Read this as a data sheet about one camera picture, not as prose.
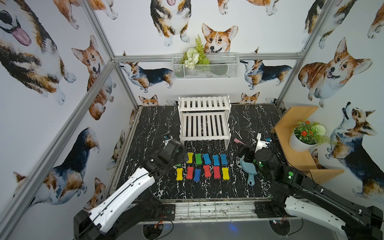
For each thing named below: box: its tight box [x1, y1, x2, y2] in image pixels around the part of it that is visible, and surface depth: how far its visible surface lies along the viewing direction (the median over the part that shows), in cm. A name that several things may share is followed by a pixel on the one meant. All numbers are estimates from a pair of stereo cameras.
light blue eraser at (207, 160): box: [203, 153, 211, 165], surface depth 92 cm
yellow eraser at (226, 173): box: [222, 167, 230, 180], surface depth 86 cm
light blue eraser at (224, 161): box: [220, 153, 228, 165], surface depth 92 cm
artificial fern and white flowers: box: [179, 34, 210, 70], surface depth 82 cm
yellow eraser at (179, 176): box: [176, 168, 183, 181], surface depth 87 cm
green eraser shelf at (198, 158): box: [195, 153, 202, 165], surface depth 92 cm
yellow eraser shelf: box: [186, 152, 194, 164], surface depth 92 cm
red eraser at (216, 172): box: [213, 166, 221, 179], surface depth 88 cm
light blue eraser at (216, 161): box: [212, 154, 220, 166], surface depth 92 cm
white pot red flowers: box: [289, 118, 331, 152], surface depth 80 cm
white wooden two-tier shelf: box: [178, 95, 231, 150], surface depth 90 cm
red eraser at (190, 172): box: [186, 166, 194, 180], surface depth 87 cm
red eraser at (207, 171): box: [203, 165, 212, 178], surface depth 88 cm
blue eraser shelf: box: [193, 168, 202, 182], surface depth 87 cm
